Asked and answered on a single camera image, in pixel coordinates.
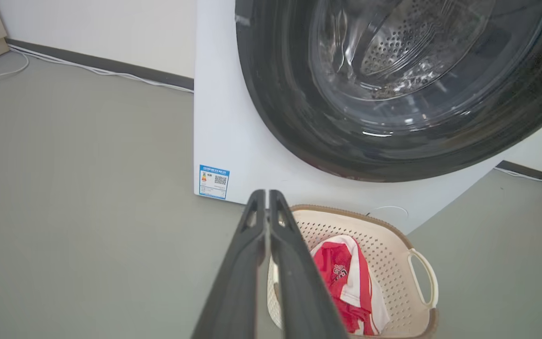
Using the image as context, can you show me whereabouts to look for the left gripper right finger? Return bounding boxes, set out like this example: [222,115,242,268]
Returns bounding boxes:
[269,189,350,339]

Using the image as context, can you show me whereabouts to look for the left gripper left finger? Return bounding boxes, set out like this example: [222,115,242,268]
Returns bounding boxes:
[191,189,268,339]

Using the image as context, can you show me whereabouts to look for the beige perforated laundry basket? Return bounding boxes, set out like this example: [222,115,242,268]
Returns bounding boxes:
[267,204,440,339]

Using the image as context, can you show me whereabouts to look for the red and white garment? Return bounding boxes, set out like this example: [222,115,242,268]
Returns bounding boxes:
[311,234,391,336]

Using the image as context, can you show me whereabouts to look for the blue energy label sticker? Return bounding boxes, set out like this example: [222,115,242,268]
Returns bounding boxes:
[199,164,231,200]

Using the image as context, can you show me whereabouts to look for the white front-load washing machine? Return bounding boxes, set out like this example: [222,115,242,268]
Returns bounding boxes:
[193,0,542,236]

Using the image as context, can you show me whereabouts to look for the black round washer door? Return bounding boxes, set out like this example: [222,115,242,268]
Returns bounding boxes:
[234,0,542,184]

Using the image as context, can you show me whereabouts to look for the steel washer drum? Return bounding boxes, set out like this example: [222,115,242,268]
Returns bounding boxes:
[309,0,542,102]

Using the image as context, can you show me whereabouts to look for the white floor cable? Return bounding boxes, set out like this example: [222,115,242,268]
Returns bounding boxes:
[0,44,195,94]
[494,167,542,187]

